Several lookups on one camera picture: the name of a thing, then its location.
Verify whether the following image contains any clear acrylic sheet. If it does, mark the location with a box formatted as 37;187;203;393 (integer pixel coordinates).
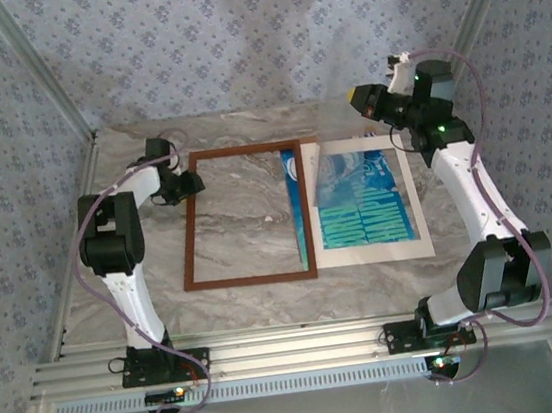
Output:
299;123;382;208

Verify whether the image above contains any aluminium table side rail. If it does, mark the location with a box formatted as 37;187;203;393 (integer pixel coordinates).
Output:
20;130;127;364

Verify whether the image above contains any floral patterned backdrop cloth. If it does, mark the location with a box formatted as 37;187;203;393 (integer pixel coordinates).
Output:
0;0;552;413

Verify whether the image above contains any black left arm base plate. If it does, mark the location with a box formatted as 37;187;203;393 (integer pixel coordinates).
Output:
118;345;213;389

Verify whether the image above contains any grey slotted cable duct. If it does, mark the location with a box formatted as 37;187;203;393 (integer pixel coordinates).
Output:
52;358;432;413

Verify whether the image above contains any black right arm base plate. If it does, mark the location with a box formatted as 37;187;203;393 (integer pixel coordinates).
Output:
382;311;478;355

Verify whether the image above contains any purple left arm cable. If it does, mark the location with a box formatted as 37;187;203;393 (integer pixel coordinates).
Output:
59;124;226;413

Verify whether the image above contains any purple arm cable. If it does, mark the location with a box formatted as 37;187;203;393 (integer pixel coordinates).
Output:
59;124;226;413
395;36;552;388

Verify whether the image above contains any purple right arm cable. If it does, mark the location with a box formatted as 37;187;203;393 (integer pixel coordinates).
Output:
395;36;552;388

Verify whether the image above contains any blue printed photo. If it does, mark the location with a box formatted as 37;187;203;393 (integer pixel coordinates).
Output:
278;133;423;274

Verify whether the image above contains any small circuit board with LED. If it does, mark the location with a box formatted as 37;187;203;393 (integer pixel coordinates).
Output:
423;352;464;371
144;386;188;405

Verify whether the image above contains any brown wooden picture frame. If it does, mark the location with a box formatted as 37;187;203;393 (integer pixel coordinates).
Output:
167;137;319;295

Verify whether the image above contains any aluminium mounting rail beam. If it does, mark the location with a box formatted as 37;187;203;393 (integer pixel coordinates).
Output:
24;287;552;403

